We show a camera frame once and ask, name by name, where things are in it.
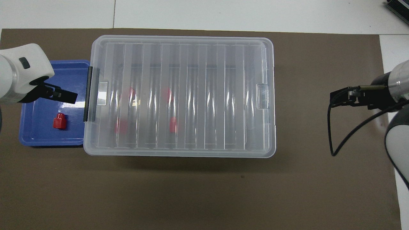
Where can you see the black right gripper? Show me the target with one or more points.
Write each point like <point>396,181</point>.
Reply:
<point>374,95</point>

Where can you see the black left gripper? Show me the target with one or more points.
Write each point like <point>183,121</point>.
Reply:
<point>41,89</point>

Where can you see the red block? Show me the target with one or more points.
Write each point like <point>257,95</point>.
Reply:
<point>59,122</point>
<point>131,91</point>
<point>173,124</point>
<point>119,125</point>
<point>167,95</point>

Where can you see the clear ribbed plastic lid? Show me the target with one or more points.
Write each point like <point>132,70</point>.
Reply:
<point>198,95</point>

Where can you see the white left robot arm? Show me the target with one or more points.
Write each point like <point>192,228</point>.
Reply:
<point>19,70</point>

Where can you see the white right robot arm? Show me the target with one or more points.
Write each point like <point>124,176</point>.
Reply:
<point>399,137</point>

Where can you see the blue plastic tray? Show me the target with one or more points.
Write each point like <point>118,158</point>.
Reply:
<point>38,134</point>

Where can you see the clear plastic storage box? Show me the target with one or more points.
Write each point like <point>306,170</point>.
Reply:
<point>87,140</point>

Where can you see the dark grey finned device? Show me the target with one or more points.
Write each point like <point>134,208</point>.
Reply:
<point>399,8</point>

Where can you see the brown table mat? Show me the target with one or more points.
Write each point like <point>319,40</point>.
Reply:
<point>204,191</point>

